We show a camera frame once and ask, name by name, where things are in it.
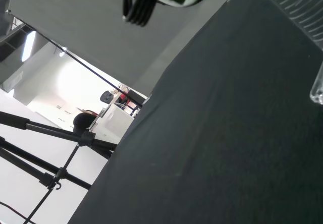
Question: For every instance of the pale grey board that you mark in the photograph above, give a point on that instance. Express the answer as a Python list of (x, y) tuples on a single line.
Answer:
[(101, 32)]

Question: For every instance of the thin black rod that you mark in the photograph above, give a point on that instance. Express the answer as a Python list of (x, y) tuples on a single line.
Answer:
[(88, 67)]

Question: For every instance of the black office chair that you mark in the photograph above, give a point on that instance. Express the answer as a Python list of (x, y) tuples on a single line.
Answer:
[(106, 97)]

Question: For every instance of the white desk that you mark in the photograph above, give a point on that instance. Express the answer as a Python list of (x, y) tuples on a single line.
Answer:
[(118, 118)]

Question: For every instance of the black bench cloth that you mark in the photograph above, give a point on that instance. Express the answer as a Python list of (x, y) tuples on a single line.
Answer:
[(202, 133)]

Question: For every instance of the person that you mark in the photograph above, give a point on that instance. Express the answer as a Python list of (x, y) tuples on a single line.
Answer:
[(82, 123)]

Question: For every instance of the grey shelving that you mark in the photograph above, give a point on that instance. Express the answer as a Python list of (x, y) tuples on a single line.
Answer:
[(10, 45)]

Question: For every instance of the black tripod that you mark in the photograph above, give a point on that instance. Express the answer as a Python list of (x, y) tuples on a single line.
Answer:
[(50, 130)]

